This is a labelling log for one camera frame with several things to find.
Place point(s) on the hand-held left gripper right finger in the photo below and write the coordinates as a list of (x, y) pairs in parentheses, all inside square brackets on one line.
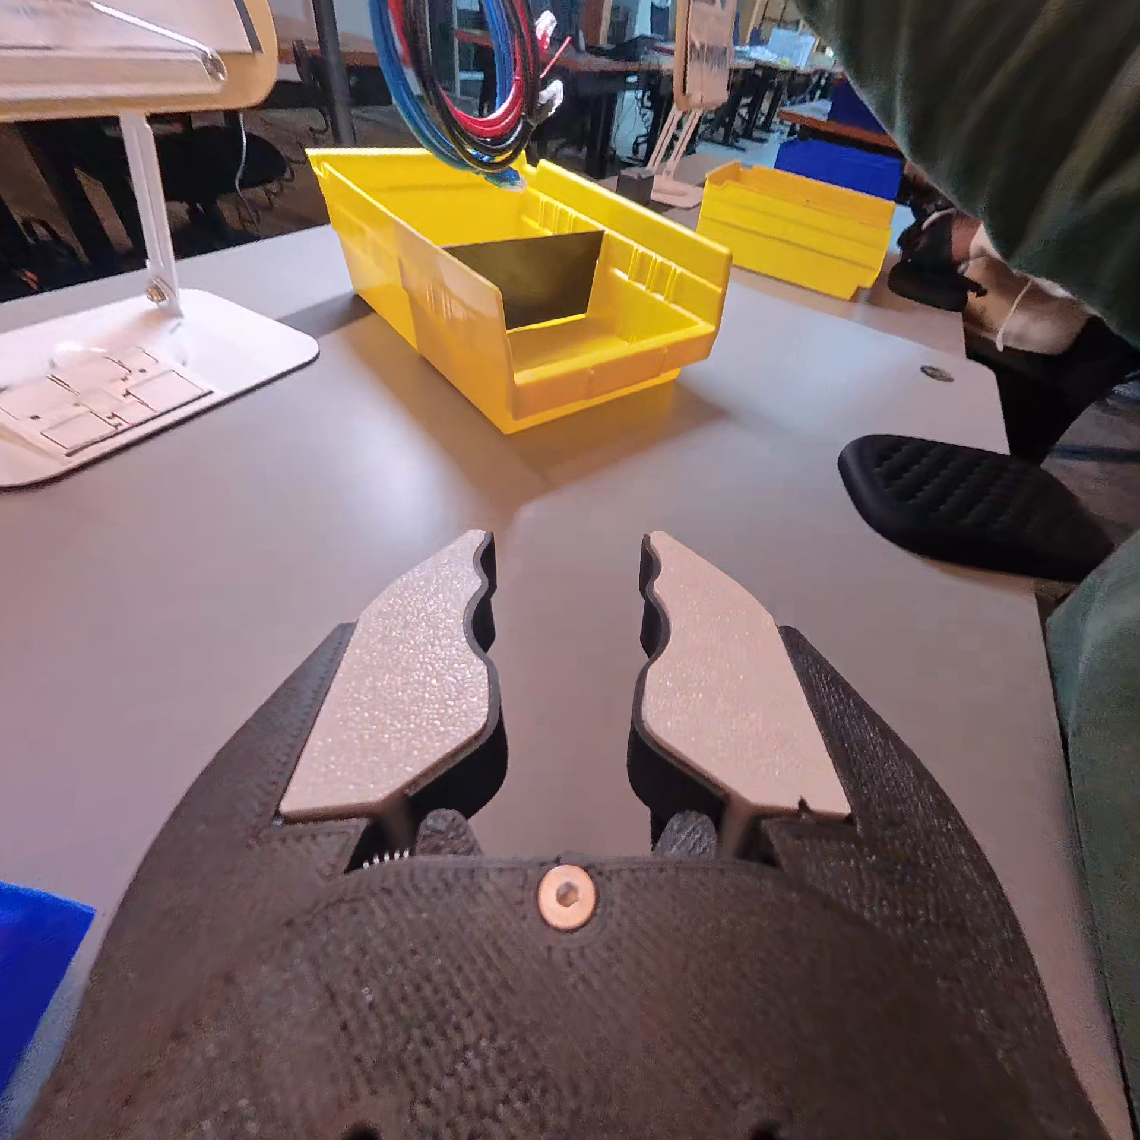
[(730, 685)]

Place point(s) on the black bin divider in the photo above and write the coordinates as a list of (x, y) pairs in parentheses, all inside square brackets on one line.
[(534, 275)]

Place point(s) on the black metal pole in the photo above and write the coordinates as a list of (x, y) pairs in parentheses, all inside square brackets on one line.
[(329, 70)]

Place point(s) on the poster board on white stand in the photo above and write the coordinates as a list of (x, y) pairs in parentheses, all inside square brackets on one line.
[(176, 355)]

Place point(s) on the round desk grommet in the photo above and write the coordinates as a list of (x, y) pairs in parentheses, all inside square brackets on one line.
[(933, 376)]

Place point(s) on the blue storage bin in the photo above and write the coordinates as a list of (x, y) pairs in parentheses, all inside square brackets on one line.
[(36, 963), (846, 171)]

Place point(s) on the yellow storage bin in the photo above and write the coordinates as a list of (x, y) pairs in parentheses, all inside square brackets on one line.
[(784, 241), (622, 345)]

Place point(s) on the cardboard sign on stand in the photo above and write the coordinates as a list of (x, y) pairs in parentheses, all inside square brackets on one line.
[(703, 52)]

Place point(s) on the person's right forearm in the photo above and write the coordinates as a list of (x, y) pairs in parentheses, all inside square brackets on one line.
[(979, 107)]

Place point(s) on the row of wooden desks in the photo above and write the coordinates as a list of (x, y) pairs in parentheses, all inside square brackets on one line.
[(605, 81)]

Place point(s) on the black office chair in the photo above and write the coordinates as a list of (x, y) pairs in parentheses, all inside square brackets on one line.
[(926, 266)]

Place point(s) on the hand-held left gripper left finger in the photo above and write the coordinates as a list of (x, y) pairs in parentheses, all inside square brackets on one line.
[(399, 685)]

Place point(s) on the person's beige trouser leg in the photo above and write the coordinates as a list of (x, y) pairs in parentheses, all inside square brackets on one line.
[(1024, 300)]

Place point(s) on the small dark box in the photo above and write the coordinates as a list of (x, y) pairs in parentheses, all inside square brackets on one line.
[(635, 186)]

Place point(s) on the black chair armrest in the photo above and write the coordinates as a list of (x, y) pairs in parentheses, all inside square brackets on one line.
[(963, 501)]

